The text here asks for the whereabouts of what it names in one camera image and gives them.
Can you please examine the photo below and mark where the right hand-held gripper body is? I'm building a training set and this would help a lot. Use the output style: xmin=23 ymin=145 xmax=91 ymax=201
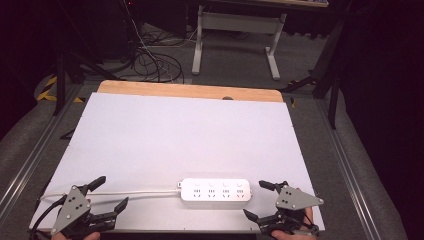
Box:
xmin=259 ymin=185 xmax=325 ymax=236

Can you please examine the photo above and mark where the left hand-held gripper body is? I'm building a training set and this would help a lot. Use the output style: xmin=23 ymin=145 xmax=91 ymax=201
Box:
xmin=50 ymin=185 xmax=118 ymax=240

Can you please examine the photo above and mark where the white power strip cable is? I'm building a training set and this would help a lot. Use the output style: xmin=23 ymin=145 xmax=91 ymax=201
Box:
xmin=39 ymin=188 xmax=184 ymax=205

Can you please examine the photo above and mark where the white power strip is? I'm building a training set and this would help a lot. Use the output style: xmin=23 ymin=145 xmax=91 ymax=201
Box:
xmin=179 ymin=177 xmax=253 ymax=203

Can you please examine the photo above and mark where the person's left hand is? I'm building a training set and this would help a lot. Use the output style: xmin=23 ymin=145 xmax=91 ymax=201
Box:
xmin=51 ymin=231 xmax=101 ymax=240

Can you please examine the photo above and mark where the person's right hand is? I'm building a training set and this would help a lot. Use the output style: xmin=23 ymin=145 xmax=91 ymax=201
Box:
xmin=271 ymin=188 xmax=320 ymax=240

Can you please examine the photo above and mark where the white board table cover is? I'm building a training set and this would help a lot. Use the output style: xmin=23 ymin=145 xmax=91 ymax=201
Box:
xmin=29 ymin=92 xmax=326 ymax=232

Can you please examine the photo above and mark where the black metal stand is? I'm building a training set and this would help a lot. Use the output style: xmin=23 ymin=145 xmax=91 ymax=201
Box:
xmin=279 ymin=13 xmax=348 ymax=130
xmin=49 ymin=0 xmax=126 ymax=117

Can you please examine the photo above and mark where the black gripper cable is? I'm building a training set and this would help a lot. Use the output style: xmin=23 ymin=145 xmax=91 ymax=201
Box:
xmin=29 ymin=194 xmax=68 ymax=240

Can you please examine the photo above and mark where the aluminium floor rail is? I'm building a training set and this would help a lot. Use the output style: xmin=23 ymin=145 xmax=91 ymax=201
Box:
xmin=314 ymin=98 xmax=379 ymax=240
xmin=0 ymin=84 xmax=84 ymax=219

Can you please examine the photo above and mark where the tangle of floor cables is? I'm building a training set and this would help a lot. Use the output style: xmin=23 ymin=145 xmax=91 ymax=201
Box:
xmin=113 ymin=0 xmax=201 ymax=84

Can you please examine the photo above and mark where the white metal desk frame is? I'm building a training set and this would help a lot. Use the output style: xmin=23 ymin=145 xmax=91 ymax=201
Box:
xmin=191 ymin=4 xmax=288 ymax=81

